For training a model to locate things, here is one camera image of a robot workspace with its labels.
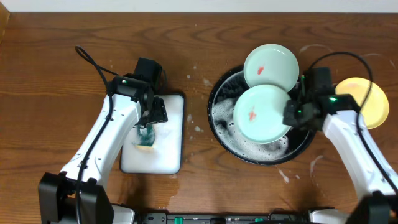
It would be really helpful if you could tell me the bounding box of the black rectangular soapy tray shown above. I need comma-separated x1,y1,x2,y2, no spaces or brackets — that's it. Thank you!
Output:
120,94,185,174

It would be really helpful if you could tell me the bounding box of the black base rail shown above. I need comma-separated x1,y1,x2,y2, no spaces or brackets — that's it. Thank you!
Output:
132,212,309,224

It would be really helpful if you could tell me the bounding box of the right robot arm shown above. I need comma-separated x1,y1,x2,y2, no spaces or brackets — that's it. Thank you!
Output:
283,95,397,223

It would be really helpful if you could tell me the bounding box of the green yellow sponge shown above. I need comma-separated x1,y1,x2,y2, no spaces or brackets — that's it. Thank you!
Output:
133,126,155,151

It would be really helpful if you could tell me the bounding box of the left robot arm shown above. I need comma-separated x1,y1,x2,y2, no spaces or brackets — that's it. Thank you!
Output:
38,75,167,223

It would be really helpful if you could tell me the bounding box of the yellow plate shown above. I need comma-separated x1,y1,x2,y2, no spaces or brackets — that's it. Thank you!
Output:
335,77,389,129

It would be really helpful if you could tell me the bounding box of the black round tray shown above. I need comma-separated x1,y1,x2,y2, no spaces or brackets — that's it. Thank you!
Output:
207,65,315,166

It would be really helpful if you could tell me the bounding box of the mint green plate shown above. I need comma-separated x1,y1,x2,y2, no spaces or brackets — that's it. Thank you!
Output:
243,44,300,92
233,85,291,144

